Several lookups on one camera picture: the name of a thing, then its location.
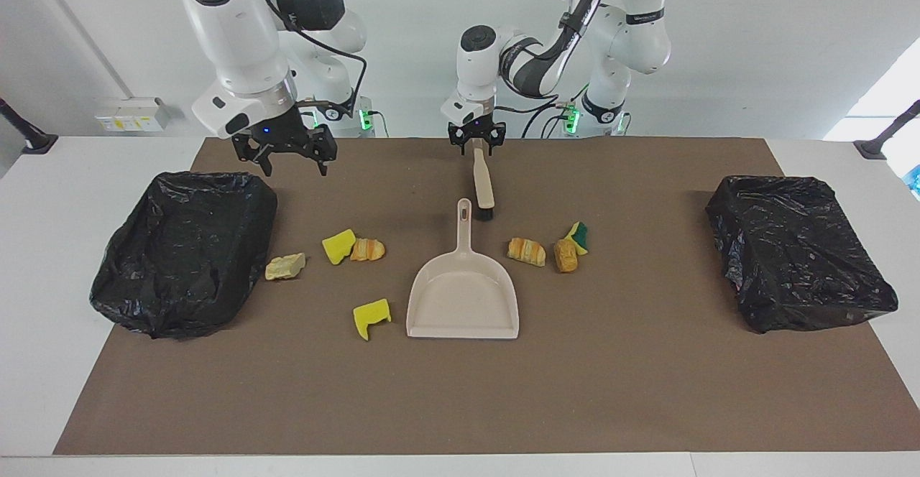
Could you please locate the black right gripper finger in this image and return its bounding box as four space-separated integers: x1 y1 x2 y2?
231 132 275 176
302 124 339 177

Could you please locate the beige brush with black bristles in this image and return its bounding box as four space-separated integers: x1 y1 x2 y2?
471 138 497 221

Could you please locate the yellow sponge wedge piece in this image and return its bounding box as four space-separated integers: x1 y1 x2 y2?
321 228 358 267

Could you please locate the orange striped toy croissant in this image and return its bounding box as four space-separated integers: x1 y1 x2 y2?
349 238 387 263
507 237 547 268

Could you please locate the green and yellow sponge piece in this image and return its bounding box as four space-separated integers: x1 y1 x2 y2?
563 221 589 256

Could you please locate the pale cream foam chunk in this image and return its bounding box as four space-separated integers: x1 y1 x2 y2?
264 252 307 281

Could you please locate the brown toy bread roll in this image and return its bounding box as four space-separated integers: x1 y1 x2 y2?
553 238 579 274

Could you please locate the beige plastic dustpan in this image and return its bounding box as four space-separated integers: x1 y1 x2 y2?
406 198 520 340

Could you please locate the black bag lined bin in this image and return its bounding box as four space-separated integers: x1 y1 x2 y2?
705 175 899 334
89 170 279 340

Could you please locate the notched yellow sponge piece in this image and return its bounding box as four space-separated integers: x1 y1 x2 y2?
352 298 393 342

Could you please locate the brown table mat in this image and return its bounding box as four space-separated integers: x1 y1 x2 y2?
54 137 920 456

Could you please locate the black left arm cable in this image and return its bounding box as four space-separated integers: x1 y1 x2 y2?
494 96 576 139

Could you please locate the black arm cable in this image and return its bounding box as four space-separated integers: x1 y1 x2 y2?
494 96 576 139
259 0 369 120

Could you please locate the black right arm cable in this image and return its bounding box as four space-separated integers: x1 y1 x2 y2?
259 0 369 120

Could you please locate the white wall socket box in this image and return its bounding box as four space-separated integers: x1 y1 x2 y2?
95 97 172 133

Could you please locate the black camera stand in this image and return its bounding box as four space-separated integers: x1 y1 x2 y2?
853 100 920 160
0 96 58 155

